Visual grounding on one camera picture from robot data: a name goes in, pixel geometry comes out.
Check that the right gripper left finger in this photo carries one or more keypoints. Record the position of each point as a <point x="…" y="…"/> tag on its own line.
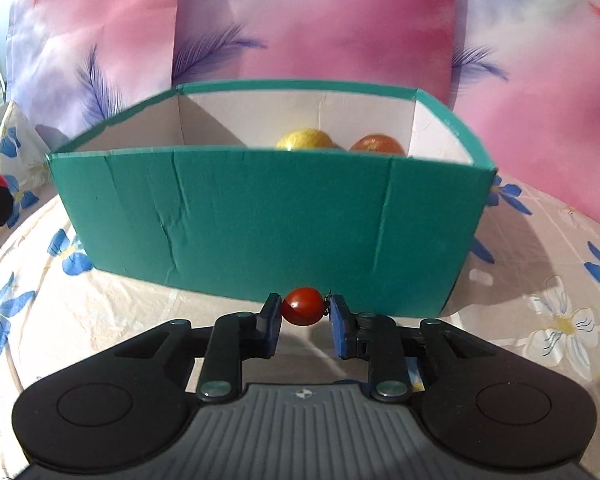
<point x="127" y="404"/>

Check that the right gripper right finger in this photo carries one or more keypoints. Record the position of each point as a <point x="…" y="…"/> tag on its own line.
<point x="480" y="403"/>

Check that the small red cherry tomato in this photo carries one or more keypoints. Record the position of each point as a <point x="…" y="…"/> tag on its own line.
<point x="303" y="306"/>

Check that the large red-orange mango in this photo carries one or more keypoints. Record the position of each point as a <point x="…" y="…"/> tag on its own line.
<point x="378" y="143"/>

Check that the yellow-green mango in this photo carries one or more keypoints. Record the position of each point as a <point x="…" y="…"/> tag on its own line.
<point x="305" y="139"/>

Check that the blue floral bed sheet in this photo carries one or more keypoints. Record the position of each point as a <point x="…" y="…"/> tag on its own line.
<point x="530" y="283"/>

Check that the left pink feather bag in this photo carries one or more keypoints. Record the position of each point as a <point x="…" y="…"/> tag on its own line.
<point x="72" y="64"/>

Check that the pink feather bag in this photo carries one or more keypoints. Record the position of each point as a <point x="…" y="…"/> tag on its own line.
<point x="406" y="43"/>
<point x="72" y="64"/>
<point x="527" y="81"/>

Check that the teal cardboard box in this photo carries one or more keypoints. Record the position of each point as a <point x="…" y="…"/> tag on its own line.
<point x="187" y="190"/>

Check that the right pink feather bag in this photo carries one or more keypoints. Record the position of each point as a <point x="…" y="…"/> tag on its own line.
<point x="527" y="81"/>

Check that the middle pink feather bag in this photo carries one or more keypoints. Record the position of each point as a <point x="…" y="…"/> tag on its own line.
<point x="406" y="43"/>

